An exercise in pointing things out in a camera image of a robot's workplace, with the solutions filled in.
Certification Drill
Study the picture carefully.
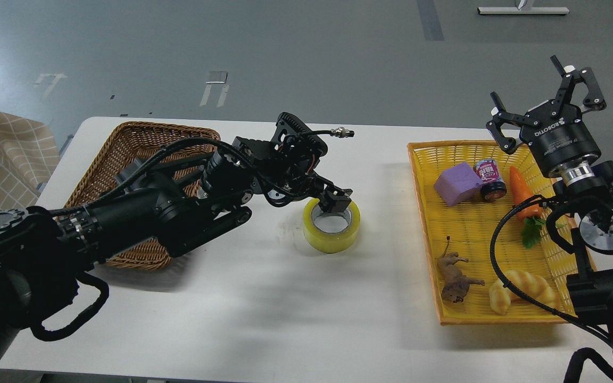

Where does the beige checkered cloth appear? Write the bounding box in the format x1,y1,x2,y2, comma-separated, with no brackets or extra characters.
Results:
0,111,60,210

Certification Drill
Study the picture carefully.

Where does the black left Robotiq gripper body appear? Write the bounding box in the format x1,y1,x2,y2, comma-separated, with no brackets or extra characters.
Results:
256,149,334,205

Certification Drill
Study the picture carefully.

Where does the yellow plastic basket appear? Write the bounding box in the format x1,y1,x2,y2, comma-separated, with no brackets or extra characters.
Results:
407,140,577,326

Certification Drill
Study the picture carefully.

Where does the brown wicker basket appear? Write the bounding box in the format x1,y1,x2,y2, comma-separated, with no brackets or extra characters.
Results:
65,121,220,271

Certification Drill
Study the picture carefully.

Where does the purple foam block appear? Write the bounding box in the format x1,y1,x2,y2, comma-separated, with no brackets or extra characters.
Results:
434,162,484,207

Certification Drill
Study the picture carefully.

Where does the yellow tape roll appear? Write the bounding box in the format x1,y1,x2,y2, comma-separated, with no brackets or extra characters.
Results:
302,198,361,254

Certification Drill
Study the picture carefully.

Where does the orange toy carrot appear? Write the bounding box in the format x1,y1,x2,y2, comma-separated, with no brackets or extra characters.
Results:
509,165,546,249

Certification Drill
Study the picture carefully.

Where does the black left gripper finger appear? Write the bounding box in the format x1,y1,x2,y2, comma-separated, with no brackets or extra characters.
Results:
317,181,353,213

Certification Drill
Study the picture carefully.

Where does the white stand base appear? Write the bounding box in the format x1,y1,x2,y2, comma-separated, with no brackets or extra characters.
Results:
477,6,570,15

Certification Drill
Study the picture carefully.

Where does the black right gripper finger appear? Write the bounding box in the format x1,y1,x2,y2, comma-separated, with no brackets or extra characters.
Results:
550,55,607,115
486,91,531,155

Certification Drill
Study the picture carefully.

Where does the toy croissant bread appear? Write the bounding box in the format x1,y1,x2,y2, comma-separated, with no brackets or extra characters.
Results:
488,270,560,315

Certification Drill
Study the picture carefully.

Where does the small pink can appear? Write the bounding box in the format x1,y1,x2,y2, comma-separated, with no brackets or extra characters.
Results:
474,158,508,203

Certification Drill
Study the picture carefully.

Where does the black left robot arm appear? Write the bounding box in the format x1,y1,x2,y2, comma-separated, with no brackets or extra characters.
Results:
0,112,354,359

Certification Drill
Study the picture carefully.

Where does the brown toy lion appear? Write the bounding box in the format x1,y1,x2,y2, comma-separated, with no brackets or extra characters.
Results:
436,236,486,303

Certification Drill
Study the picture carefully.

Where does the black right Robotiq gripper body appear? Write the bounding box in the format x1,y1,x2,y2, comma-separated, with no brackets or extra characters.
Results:
520,102,601,178

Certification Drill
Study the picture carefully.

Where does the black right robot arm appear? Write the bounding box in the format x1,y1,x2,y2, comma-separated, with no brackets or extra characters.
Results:
486,56,613,382

